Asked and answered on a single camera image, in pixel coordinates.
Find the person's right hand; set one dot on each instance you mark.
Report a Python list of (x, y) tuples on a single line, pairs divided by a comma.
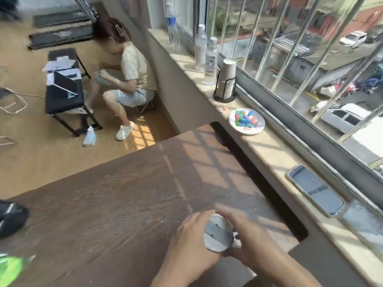
[(257, 248)]

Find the person's left hand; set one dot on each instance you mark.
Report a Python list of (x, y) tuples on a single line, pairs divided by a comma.
[(188, 251)]

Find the clear grey-lid bottle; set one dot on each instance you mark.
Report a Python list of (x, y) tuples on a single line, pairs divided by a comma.
[(218, 236)]

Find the green plastic bottle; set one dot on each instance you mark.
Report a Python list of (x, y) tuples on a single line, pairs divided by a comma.
[(12, 272)]

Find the black water jug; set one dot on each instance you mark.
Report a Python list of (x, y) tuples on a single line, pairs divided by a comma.
[(12, 219)]

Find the person's left forearm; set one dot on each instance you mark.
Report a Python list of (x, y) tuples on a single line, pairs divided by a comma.
[(173, 282)]

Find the person's right forearm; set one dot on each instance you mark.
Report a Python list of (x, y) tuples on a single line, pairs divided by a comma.
[(290, 275)]

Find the stack of paper cups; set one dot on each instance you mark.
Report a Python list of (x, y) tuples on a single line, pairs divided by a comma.
[(226, 74)]

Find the smartphone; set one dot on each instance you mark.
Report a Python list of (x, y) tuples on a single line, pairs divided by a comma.
[(315, 191)]

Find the dark wooden table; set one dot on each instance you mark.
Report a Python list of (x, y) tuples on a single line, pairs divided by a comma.
[(119, 200)]

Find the stone windowsill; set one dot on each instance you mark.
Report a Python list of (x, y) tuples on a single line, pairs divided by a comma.
[(269, 152)]

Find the white plate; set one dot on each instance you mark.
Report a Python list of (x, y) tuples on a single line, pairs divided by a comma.
[(260, 128)]

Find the pile of colourful blocks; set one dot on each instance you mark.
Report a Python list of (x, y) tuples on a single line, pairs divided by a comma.
[(245, 119)]

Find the pale blue tissue pack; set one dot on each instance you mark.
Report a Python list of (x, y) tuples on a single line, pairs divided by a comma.
[(89, 138)]

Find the folding stool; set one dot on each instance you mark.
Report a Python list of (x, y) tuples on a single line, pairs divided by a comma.
[(21, 106), (146, 106)]

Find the silver car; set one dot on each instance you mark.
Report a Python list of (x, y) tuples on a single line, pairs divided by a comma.
[(341, 116)]

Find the clear ribbed plastic bottle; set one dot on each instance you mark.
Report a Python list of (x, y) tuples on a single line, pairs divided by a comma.
[(211, 62)]

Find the black padded bench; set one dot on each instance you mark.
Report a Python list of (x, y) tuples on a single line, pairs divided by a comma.
[(64, 101)]

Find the red-label plastic bottle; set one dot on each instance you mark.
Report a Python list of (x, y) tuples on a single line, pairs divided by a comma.
[(201, 50)]

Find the tablet on stand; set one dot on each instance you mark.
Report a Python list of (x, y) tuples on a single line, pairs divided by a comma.
[(64, 83)]

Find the steel window grille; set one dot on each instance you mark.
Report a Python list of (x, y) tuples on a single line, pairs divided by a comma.
[(327, 50)]

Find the clear drinking glass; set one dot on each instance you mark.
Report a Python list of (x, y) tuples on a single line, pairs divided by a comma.
[(179, 38)]

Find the white papers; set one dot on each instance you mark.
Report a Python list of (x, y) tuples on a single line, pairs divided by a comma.
[(60, 64)]

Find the blue-label plastic bottle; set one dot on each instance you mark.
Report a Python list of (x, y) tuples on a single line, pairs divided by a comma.
[(170, 23)]

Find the white car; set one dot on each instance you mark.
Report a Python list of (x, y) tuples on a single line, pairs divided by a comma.
[(353, 38)]

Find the black treadmill with console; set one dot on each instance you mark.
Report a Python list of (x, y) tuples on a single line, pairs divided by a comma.
[(60, 38)]

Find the flat black treadmill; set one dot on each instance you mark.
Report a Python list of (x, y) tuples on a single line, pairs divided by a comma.
[(60, 18)]

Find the dark window frame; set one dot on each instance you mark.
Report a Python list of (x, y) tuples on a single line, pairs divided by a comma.
[(299, 125)]

